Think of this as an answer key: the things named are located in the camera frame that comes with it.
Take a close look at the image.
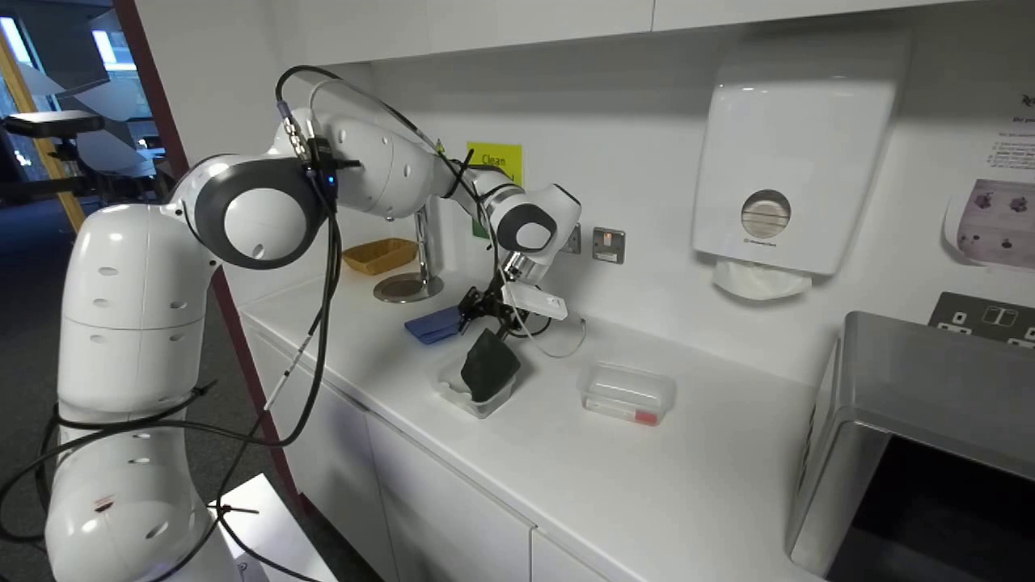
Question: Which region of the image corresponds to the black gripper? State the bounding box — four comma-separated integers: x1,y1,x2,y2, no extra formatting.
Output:
458,283,523,341

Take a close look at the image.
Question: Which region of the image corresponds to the blue cloth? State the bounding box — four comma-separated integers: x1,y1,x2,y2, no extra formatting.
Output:
403,305,464,346

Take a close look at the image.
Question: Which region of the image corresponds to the chrome tap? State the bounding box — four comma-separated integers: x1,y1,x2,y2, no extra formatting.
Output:
373,204,446,305

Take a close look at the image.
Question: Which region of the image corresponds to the wicker basket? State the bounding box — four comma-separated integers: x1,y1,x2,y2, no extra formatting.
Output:
341,237,420,276

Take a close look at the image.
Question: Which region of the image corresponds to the clear plastic container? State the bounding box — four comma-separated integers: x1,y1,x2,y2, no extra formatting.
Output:
577,361,677,428

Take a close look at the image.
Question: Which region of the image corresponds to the white tube with red cap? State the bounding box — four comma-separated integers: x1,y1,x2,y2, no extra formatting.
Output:
584,397,661,426

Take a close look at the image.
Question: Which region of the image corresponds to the white cabinet door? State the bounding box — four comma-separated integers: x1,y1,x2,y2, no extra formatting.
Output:
365,411,536,582
529,529,617,582
241,317,400,582

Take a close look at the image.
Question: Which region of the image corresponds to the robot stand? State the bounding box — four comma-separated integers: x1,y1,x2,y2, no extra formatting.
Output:
209,472,341,582

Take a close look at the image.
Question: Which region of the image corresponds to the white paper towel dispenser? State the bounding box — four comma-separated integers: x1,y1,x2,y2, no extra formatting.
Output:
691,79,900,302

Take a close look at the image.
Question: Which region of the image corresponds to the stainless steel appliance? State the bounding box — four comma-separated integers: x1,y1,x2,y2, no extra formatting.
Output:
787,310,1035,582

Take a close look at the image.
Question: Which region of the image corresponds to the yellow wall sign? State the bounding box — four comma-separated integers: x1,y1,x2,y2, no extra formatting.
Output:
466,141,524,188

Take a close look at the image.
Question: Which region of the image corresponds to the white wall cabinet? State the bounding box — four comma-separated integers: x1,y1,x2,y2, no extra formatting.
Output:
265,0,995,67

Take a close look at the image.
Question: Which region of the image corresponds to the camera on mount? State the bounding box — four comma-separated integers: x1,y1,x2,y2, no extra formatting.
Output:
2,110,107,203

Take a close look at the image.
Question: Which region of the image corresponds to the steel double wall socket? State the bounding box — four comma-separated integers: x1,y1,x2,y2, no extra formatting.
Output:
927,291,1035,351

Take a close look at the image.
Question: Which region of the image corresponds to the wall poster with pictures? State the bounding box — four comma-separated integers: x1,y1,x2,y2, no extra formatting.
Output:
941,177,1035,271

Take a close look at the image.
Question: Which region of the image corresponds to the white wall notice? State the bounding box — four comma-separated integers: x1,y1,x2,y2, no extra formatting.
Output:
988,91,1035,171

